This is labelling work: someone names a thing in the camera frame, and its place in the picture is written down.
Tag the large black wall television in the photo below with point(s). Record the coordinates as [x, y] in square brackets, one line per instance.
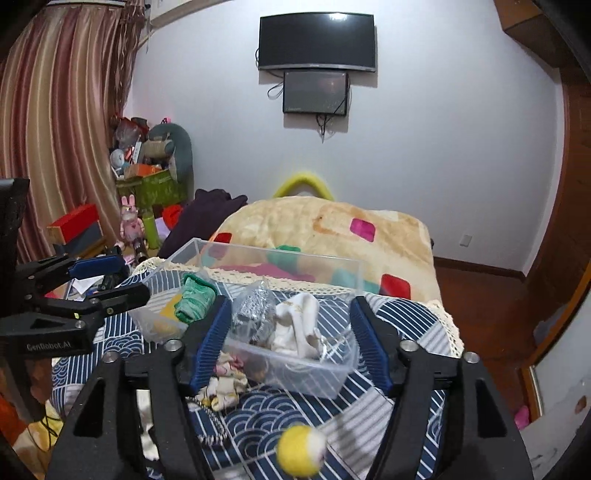
[318, 41]

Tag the grey plush toy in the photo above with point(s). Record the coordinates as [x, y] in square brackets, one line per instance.
[173, 147]

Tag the silver crinkled bag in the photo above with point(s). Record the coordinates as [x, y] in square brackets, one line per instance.
[251, 309]

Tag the yellow-green padded arch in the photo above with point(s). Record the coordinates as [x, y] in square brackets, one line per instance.
[302, 177]

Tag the green sock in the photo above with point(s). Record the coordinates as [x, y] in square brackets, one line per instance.
[196, 297]

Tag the pink bunny toy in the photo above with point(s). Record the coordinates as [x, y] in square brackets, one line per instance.
[131, 221]

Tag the striped brown curtain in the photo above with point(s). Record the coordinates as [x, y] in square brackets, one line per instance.
[60, 115]

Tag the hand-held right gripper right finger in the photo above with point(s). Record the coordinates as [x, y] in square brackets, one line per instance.
[369, 346]

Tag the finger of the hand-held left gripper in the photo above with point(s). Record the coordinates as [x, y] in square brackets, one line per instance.
[124, 297]
[99, 267]

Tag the green bottle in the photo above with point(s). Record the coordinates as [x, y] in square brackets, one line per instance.
[151, 228]

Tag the floral patterned sock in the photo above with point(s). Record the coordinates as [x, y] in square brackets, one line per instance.
[226, 381]

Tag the beige blanket with coloured squares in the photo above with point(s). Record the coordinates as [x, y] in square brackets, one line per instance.
[295, 221]

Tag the black chair back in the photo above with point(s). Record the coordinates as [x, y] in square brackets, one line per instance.
[11, 217]

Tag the yellow felt ball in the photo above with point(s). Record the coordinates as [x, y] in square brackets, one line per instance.
[300, 450]

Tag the green cardboard box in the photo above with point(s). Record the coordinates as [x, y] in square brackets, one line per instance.
[154, 187]

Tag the pile of assorted clutter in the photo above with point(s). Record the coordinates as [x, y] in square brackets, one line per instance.
[127, 147]

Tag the dark purple cloth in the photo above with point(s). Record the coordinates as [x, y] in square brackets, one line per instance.
[203, 210]

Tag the yellow cloth item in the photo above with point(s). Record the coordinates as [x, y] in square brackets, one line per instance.
[171, 307]

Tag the red box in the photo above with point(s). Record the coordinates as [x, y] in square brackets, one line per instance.
[74, 221]

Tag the brown wooden wardrobe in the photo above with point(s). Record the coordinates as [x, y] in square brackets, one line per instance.
[572, 184]

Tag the clear plastic storage box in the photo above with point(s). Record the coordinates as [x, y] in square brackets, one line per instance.
[295, 364]

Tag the small black wall monitor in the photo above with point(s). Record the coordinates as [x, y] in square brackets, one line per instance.
[316, 92]

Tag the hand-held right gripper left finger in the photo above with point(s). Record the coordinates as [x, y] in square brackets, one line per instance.
[210, 344]

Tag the grey box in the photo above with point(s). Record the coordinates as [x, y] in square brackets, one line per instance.
[85, 235]

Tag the white sock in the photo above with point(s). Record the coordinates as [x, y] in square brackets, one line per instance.
[300, 323]

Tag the navy wave patterned cloth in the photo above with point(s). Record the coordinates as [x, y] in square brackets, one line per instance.
[323, 429]

